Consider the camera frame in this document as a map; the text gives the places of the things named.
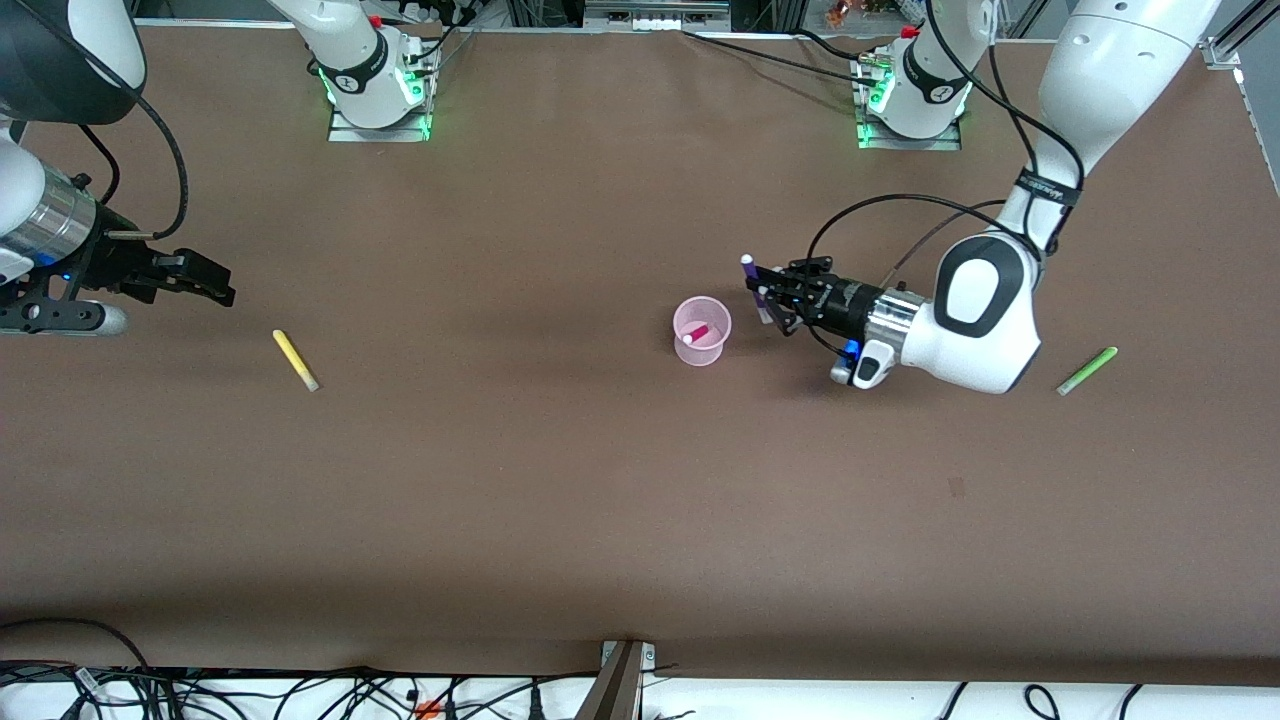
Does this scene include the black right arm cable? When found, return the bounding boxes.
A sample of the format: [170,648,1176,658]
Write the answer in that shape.
[103,88,191,241]

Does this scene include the yellow marker pen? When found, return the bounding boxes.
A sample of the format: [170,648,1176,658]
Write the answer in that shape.
[272,329,321,393]

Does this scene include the tangled black floor cables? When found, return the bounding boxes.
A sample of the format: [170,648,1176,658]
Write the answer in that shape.
[0,662,601,720]

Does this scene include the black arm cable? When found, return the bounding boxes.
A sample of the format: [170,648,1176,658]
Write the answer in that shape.
[807,0,1087,301]
[103,88,191,241]

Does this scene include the green marker pen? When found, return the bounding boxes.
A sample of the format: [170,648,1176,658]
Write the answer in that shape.
[1056,346,1119,397]

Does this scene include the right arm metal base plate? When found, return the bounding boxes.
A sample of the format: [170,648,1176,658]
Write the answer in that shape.
[328,40,434,143]

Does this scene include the grey power strip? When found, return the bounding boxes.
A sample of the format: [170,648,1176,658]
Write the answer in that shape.
[584,2,733,32]

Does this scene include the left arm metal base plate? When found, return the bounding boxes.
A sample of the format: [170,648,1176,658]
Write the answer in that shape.
[855,55,963,152]

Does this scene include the translucent pink cup holder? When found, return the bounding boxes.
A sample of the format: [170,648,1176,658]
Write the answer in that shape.
[672,297,733,368]

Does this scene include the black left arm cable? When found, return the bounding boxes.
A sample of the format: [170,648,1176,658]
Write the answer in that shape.
[807,0,1087,301]

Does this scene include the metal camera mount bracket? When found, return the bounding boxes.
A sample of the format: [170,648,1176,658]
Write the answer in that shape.
[575,640,657,720]

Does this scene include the purple marker pen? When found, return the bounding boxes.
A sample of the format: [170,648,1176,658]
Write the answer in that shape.
[739,253,774,327]

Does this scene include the black floor cable loop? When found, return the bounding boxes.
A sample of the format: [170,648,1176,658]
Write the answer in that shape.
[0,618,153,720]

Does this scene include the long black table cable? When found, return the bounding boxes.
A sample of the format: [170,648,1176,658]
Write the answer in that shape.
[683,28,886,77]

